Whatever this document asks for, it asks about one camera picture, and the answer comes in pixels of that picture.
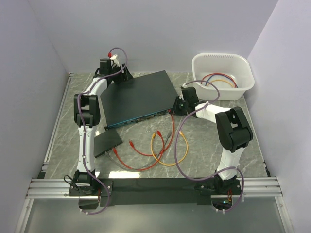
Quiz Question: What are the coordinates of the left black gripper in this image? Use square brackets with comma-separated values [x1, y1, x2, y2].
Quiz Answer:
[110, 64, 134, 83]

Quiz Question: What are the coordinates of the red ethernet cable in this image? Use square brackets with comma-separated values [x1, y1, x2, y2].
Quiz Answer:
[128, 131, 166, 156]
[112, 110, 175, 170]

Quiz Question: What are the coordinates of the large blue rack switch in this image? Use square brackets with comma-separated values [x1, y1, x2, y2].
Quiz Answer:
[101, 70, 177, 130]

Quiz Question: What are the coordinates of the orange ethernet cable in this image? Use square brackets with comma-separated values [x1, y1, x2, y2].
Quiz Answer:
[150, 131, 189, 167]

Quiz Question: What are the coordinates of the grey ethernet cable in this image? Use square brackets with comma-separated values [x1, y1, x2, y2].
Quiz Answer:
[105, 132, 172, 172]

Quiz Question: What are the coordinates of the small black network switch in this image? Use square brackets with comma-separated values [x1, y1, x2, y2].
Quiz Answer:
[94, 129, 122, 158]

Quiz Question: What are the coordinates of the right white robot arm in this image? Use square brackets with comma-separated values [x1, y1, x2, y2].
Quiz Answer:
[173, 85, 253, 194]

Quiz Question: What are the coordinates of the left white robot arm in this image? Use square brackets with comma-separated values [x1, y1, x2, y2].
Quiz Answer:
[70, 54, 126, 195]

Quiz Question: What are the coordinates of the white plastic tub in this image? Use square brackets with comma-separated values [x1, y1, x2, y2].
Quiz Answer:
[191, 53, 255, 100]

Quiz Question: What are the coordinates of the black base bar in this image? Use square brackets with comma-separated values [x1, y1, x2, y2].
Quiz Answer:
[69, 177, 241, 207]

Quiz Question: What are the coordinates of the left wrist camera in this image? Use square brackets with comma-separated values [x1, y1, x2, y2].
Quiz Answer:
[108, 52, 120, 66]

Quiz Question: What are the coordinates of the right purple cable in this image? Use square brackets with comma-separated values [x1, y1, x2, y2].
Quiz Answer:
[174, 80, 244, 214]

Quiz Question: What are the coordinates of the yellow cable in tub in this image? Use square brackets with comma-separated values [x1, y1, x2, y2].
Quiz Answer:
[208, 79, 238, 88]

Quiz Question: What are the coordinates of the red cable in tub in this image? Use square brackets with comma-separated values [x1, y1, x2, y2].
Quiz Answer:
[200, 73, 239, 88]

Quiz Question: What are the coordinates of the blue cable in tub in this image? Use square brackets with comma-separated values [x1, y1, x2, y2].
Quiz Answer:
[205, 74, 239, 88]

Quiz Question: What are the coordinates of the aluminium frame rail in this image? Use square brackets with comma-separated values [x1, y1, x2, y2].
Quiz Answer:
[26, 72, 73, 199]

